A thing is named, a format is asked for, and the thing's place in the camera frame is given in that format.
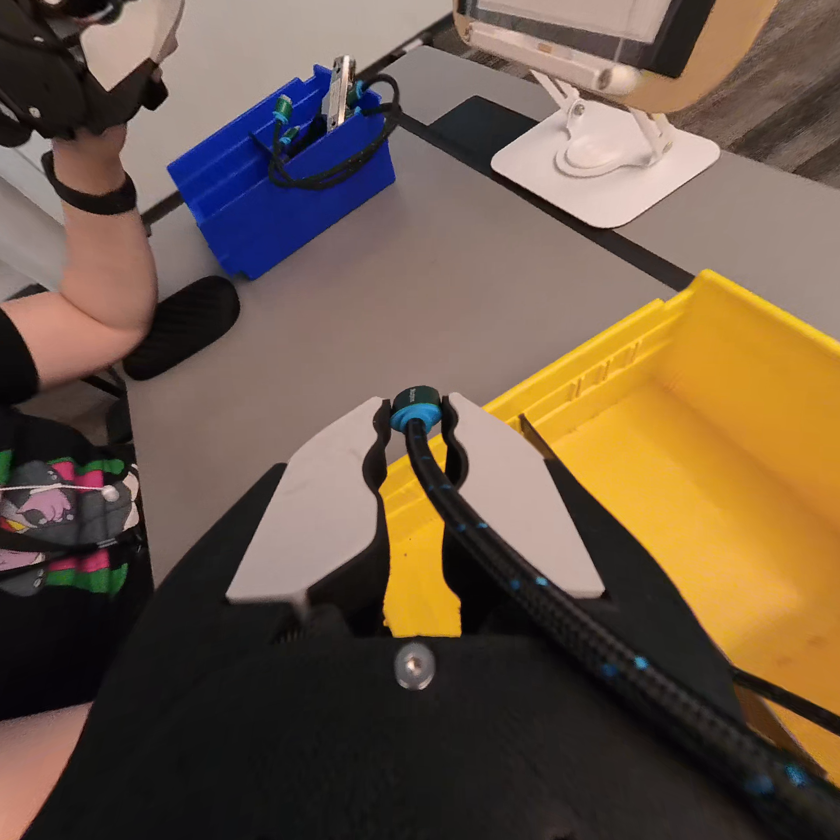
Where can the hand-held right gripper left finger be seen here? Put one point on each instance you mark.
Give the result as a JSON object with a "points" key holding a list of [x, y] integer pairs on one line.
{"points": [[308, 525]]}

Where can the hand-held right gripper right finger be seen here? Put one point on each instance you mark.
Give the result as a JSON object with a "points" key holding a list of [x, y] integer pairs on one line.
{"points": [[525, 499]]}

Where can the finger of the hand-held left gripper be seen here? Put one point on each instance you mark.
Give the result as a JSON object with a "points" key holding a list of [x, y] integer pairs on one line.
{"points": [[138, 39]]}

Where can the yellow storage bin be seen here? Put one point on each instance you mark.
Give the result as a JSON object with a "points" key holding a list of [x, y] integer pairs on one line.
{"points": [[689, 459]]}

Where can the blue storage bin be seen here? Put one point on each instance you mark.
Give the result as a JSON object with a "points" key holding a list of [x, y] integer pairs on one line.
{"points": [[249, 216]]}

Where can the person's left forearm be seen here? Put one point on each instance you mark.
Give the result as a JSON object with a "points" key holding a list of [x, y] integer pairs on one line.
{"points": [[105, 282]]}

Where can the person's left hand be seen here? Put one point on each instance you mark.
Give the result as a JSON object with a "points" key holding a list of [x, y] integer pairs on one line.
{"points": [[92, 157]]}

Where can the black wristband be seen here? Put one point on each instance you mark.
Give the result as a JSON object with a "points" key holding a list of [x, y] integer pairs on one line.
{"points": [[98, 202]]}

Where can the silver adapter hub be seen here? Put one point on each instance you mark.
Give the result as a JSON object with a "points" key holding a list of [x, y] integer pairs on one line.
{"points": [[341, 92]]}

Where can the black chair armrest pad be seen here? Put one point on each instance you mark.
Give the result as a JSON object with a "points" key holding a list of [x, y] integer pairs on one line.
{"points": [[180, 328]]}

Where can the person's printed black shirt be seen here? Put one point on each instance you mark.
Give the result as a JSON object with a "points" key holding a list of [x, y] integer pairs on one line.
{"points": [[65, 656]]}

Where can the instruction sheet display stand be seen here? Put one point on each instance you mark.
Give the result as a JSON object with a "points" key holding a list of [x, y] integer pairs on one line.
{"points": [[623, 177]]}

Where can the black desk grommet cover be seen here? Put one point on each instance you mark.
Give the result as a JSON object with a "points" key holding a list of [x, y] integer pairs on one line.
{"points": [[479, 124]]}

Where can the person's bare leg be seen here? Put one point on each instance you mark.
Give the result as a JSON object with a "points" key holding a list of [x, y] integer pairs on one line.
{"points": [[26, 774]]}

